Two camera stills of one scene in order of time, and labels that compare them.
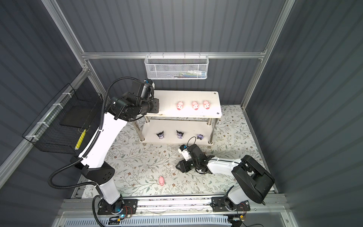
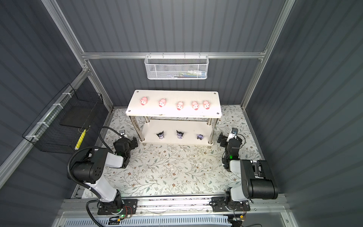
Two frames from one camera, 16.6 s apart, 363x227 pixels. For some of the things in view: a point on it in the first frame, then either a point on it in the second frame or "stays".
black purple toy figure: x=160 y=135 stays
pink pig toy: x=161 y=181 to x=162 y=102
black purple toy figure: x=179 y=134 stays
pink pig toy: x=195 y=105 stays
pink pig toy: x=206 y=104 stays
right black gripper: x=184 y=165 to x=240 y=141
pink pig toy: x=179 y=105 stays
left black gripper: x=155 y=102 to x=132 y=144
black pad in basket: x=79 y=115 stays
